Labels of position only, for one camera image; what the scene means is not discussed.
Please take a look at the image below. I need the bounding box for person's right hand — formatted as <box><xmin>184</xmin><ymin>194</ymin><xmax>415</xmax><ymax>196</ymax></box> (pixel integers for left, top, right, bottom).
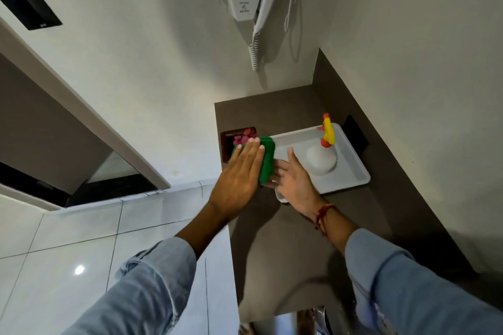
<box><xmin>263</xmin><ymin>146</ymin><xmax>327</xmax><ymax>222</ymax></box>

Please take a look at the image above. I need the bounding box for person's left hand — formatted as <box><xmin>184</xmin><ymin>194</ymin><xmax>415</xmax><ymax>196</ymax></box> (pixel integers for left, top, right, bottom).
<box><xmin>208</xmin><ymin>137</ymin><xmax>266</xmax><ymax>222</ymax></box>

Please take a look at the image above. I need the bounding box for green cleaning cloth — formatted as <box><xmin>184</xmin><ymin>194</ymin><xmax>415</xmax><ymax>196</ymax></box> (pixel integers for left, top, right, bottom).
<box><xmin>232</xmin><ymin>136</ymin><xmax>276</xmax><ymax>185</ymax></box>

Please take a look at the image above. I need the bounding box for white plastic tray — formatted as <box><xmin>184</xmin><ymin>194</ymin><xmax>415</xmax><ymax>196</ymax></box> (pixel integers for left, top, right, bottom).
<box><xmin>270</xmin><ymin>123</ymin><xmax>371</xmax><ymax>204</ymax></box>

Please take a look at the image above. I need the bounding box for person's left forearm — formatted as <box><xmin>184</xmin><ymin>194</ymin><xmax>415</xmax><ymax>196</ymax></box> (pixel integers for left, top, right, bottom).
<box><xmin>62</xmin><ymin>201</ymin><xmax>233</xmax><ymax>335</ymax></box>

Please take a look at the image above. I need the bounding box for person's right forearm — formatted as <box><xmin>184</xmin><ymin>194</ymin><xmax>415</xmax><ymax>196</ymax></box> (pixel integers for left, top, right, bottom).
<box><xmin>314</xmin><ymin>205</ymin><xmax>503</xmax><ymax>335</ymax></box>

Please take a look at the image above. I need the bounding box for brown box with pink flowers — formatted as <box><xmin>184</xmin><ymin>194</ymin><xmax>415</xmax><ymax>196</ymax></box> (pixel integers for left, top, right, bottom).
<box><xmin>220</xmin><ymin>127</ymin><xmax>258</xmax><ymax>164</ymax></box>

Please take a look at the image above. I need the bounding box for white spray bottle yellow trigger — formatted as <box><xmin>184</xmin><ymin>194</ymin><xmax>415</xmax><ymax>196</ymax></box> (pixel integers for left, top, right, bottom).
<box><xmin>306</xmin><ymin>113</ymin><xmax>338</xmax><ymax>176</ymax></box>

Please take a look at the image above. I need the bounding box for brown door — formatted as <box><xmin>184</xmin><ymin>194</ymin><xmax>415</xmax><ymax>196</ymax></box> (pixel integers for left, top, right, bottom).
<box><xmin>0</xmin><ymin>54</ymin><xmax>112</xmax><ymax>196</ymax></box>

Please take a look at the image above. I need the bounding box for black wall socket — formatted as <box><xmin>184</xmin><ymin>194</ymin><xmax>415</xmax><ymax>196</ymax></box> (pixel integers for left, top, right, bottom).
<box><xmin>342</xmin><ymin>114</ymin><xmax>369</xmax><ymax>158</ymax></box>

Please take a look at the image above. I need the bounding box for red thread bracelet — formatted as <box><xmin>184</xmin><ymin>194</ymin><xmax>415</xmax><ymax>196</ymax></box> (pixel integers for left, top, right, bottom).
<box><xmin>314</xmin><ymin>203</ymin><xmax>337</xmax><ymax>238</ymax></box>

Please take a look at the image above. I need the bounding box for white coiled dryer cord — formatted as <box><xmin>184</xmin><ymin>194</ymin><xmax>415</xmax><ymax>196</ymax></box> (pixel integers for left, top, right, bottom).
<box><xmin>213</xmin><ymin>0</ymin><xmax>296</xmax><ymax>72</ymax></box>

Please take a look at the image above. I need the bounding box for beige door frame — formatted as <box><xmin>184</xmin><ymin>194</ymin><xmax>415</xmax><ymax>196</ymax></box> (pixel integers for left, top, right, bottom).
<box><xmin>0</xmin><ymin>17</ymin><xmax>172</xmax><ymax>214</ymax></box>

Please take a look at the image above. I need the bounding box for black wall panel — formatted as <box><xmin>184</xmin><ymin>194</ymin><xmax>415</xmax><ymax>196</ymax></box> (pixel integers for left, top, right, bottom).
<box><xmin>0</xmin><ymin>0</ymin><xmax>63</xmax><ymax>31</ymax></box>

